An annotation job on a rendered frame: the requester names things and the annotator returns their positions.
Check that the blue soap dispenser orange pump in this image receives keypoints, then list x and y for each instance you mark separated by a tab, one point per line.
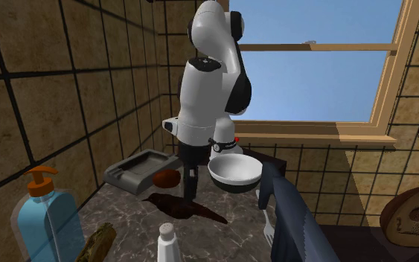
44	225

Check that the wooden framed window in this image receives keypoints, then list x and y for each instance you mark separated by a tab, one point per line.
318	87

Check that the white bowl with black outside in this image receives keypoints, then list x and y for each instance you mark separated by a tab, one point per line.
234	170

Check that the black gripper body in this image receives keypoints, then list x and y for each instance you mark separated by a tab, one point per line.
193	152

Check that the white fork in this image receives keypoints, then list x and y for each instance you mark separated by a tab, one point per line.
269	230

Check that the reddish brown round lump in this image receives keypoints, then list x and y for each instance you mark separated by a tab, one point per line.
166	179

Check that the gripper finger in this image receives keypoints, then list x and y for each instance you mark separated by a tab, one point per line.
191	185

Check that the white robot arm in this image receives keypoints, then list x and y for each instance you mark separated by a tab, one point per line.
198	98

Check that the grey rectangular tray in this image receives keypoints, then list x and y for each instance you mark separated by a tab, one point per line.
133	176

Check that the white shaker bottle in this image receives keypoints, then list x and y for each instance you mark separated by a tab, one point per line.
168	246

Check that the dark blue cloth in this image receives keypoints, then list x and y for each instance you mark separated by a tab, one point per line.
292	221

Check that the brown lute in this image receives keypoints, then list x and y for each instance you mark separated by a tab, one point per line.
412	217

